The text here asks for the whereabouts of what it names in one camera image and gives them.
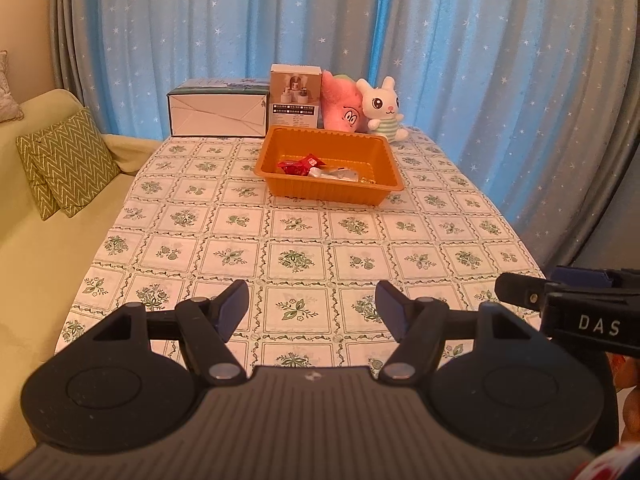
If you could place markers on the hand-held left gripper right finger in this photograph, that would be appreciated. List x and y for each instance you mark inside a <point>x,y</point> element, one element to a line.
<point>390,307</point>

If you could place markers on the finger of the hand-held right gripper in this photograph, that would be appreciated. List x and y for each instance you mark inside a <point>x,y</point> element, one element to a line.
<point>520,290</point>
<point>585,276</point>

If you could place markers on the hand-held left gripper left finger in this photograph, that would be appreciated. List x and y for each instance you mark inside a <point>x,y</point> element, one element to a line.
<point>232,307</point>

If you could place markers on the orange plastic tray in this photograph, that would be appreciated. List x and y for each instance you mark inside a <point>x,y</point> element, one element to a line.
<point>330,190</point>

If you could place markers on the clear white snack packet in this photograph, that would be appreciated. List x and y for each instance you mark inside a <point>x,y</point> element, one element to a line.
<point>332,175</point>

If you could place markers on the small red candy packet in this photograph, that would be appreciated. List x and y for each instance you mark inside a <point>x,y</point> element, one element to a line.
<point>288,167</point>

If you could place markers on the large red snack packet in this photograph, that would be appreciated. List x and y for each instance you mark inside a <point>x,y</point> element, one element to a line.
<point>310,164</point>

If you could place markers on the person's right hand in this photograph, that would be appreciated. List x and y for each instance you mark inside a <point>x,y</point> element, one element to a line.
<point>627,400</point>

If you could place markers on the floral checked tablecloth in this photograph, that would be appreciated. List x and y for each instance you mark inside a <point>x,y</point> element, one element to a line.
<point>300,230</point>

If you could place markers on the white and green cardboard box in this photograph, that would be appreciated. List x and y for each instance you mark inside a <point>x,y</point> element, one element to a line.
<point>220,115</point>

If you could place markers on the white rabbit plush toy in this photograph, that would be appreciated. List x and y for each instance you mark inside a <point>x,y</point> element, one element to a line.
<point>382,105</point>

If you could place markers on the pale yellow sofa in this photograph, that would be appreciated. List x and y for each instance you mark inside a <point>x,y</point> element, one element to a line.
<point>30,285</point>

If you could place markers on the blue star-print curtain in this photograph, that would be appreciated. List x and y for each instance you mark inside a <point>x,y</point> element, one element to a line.
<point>215,20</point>
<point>500,85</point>

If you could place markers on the pink plush toy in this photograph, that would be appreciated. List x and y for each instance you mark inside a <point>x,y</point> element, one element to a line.
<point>340,105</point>

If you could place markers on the green zigzag cushion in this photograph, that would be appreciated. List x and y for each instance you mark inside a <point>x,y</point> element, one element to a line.
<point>35,185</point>
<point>75,160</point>

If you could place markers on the beige humidifier box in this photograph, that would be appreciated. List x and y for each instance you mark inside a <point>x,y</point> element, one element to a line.
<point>295,95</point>

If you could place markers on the grey lace cushion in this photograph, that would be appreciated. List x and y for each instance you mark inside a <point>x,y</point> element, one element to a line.
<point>7,90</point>

